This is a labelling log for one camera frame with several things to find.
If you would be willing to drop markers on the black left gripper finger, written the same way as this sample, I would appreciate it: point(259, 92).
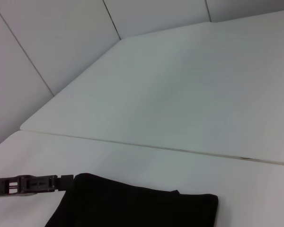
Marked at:
point(28, 184)

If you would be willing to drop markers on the black t-shirt with FREE print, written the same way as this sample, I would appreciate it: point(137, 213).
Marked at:
point(132, 208)

